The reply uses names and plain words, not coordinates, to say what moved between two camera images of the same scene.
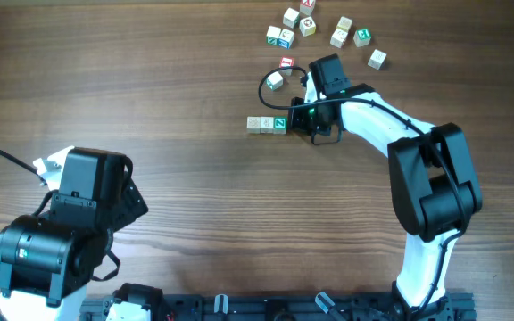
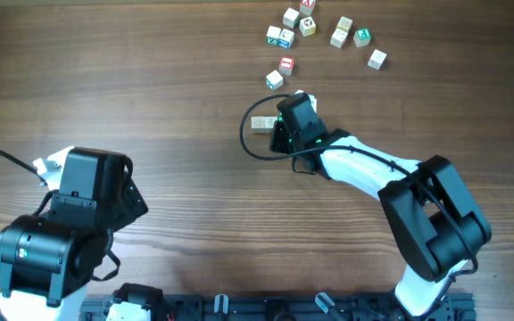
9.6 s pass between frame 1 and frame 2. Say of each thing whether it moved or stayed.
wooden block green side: stayed
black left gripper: stayed
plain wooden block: stayed
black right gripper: moved
